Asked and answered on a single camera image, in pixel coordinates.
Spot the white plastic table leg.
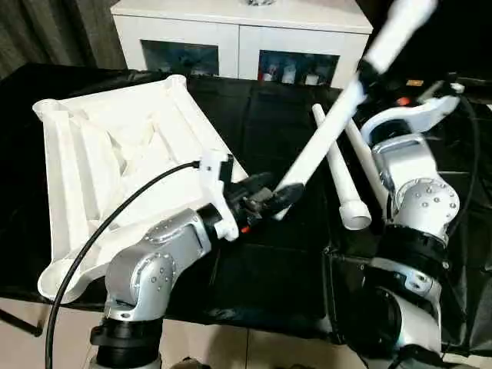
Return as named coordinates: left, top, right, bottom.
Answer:
left=311, top=102, right=373, bottom=232
left=344, top=121, right=387, bottom=211
left=272, top=0, right=439, bottom=222

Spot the white cabinet with glass doors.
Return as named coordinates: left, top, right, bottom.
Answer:
left=110, top=0, right=374, bottom=90

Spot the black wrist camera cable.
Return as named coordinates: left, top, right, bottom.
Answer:
left=44, top=161, right=203, bottom=369
left=445, top=71, right=481, bottom=239

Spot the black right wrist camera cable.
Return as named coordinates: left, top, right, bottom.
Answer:
left=445, top=71, right=481, bottom=239

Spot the grey curtain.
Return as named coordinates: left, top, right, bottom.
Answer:
left=0, top=0, right=128, bottom=78

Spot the black mat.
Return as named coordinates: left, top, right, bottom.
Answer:
left=0, top=63, right=492, bottom=357

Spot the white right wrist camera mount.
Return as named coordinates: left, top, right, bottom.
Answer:
left=407, top=81, right=467, bottom=134

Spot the black left wrist camera cable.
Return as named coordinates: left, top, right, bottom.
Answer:
left=44, top=161, right=203, bottom=369

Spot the black metal stand foot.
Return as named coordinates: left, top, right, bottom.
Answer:
left=0, top=307, right=42, bottom=338

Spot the white plastic table top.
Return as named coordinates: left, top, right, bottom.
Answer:
left=32, top=74, right=251, bottom=305

